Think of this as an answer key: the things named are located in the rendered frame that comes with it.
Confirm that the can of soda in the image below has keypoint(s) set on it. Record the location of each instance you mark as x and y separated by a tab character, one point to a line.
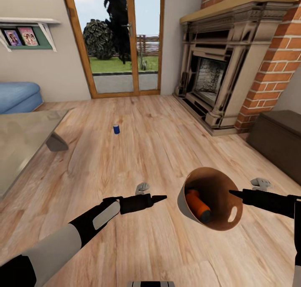
193	191
116	129
200	210

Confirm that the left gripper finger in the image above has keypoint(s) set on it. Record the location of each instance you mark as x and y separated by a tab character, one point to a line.
157	198

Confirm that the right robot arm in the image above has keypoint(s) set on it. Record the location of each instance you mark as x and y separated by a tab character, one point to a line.
279	204

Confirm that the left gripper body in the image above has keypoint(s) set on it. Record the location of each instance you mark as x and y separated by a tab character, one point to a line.
141	202

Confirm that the trash can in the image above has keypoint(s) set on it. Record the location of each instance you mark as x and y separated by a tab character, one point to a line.
213	186

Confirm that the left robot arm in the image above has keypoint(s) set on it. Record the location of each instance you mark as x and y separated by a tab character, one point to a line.
35	265

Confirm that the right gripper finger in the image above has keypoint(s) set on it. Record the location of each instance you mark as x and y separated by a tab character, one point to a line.
236	193

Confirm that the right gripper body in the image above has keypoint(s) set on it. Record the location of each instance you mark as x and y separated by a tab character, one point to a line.
258	198

